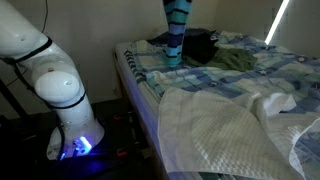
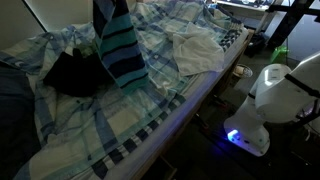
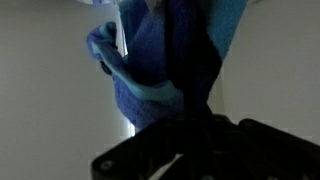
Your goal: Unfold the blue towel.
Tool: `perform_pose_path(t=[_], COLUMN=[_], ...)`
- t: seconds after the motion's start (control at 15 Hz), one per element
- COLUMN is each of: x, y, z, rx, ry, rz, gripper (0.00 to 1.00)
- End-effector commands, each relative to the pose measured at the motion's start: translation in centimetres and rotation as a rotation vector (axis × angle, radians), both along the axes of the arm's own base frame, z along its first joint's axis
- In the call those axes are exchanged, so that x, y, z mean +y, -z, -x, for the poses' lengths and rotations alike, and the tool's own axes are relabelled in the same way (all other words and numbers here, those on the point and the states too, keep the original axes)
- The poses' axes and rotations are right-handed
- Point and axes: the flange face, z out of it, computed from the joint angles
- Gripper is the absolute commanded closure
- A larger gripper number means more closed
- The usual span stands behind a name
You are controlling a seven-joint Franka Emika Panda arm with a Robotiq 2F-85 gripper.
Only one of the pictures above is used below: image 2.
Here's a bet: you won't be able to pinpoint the red clamp handle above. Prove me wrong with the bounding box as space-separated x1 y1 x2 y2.
194 113 212 135
213 94 231 108

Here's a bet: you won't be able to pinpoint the bed frame with mattress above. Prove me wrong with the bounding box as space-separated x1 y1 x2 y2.
106 29 257 180

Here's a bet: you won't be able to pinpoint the blue teal striped towel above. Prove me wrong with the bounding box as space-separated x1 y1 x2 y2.
92 0 151 96

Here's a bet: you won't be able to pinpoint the cluttered white desk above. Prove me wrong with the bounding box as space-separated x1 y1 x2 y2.
208 0 279 22

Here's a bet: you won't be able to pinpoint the dark blue pillow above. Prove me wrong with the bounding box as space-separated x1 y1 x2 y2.
0 61 43 180

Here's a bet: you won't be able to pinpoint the black tripod stand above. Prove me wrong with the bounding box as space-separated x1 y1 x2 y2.
265 0 320 52

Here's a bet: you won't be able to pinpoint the green plastic bag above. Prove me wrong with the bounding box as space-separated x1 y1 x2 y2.
269 44 290 65

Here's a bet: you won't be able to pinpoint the black garment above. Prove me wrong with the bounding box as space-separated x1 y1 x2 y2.
42 48 116 99

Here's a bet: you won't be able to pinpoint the white waffle towel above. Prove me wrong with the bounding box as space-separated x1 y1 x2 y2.
171 22 226 78

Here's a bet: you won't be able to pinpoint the black diagonal frame bar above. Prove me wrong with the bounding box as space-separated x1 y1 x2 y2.
289 99 320 134

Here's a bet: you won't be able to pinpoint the olive green garment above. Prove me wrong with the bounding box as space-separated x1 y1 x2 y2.
77 41 101 60

